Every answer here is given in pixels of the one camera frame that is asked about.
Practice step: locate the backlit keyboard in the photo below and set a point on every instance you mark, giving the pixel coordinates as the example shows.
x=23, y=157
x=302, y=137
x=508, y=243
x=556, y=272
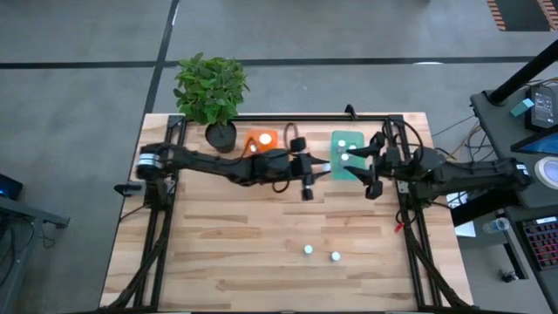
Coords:
x=542, y=242

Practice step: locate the small teal box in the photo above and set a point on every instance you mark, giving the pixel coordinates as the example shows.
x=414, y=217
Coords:
x=522, y=107

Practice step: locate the black power adapter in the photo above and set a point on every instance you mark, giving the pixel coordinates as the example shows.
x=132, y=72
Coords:
x=542, y=107

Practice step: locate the green potted plant black pot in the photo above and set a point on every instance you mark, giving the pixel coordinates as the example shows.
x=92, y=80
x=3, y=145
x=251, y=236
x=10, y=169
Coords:
x=211, y=87

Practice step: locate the round white device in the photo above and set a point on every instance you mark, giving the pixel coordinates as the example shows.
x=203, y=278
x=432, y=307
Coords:
x=550, y=172

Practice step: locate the grey metal bracket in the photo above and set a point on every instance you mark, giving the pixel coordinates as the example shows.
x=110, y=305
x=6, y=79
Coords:
x=403, y=187

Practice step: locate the clear water bottle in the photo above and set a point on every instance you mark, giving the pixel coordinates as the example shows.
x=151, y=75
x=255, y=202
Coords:
x=497, y=225

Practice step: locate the white paper sheet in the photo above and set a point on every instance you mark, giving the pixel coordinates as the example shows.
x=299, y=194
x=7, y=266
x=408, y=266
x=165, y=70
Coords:
x=466, y=230

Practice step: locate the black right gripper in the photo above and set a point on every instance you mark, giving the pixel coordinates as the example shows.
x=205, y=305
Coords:
x=388, y=163

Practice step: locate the teal translucent plastic bin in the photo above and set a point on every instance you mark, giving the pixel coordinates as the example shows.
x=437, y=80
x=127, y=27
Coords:
x=359, y=136

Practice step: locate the black device blue light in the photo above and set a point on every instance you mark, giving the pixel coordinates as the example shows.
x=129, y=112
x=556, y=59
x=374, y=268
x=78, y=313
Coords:
x=9, y=187

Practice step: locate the teal pill bottle grey pills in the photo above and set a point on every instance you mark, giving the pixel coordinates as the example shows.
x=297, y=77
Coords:
x=308, y=249

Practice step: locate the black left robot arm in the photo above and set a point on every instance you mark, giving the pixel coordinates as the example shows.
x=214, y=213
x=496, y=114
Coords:
x=209, y=163

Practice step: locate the orange black striped mat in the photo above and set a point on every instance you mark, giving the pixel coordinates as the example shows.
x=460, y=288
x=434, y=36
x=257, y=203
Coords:
x=523, y=13

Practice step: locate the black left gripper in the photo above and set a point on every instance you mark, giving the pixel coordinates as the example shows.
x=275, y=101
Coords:
x=303, y=168

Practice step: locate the grey metal cart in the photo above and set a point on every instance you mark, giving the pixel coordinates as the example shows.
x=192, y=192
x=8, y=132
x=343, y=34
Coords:
x=35, y=213

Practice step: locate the black aluminium table frame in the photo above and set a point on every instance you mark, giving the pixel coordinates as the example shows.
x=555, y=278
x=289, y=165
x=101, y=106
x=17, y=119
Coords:
x=314, y=118

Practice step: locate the teal pill bottle red pills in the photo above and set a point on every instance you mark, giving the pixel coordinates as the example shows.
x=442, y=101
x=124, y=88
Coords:
x=335, y=256

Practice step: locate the orange translucent plastic bin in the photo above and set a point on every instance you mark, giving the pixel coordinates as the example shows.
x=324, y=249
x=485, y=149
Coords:
x=274, y=146

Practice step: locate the black side table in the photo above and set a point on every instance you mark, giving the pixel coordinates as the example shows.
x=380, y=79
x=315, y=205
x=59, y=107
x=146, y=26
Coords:
x=501, y=131

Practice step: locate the small black floor object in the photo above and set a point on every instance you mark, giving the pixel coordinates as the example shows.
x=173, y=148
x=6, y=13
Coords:
x=509, y=276

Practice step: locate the large white cap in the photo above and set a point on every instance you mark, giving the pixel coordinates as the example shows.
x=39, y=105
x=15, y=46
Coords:
x=265, y=138

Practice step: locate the small black frame clamp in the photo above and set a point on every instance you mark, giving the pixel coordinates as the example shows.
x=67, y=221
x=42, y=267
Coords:
x=350, y=111

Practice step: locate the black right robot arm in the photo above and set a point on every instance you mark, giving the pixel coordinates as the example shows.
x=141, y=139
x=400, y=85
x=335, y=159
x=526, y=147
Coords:
x=471, y=172

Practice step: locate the black metal pole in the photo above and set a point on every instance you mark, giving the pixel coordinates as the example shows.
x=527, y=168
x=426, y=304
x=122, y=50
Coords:
x=523, y=74

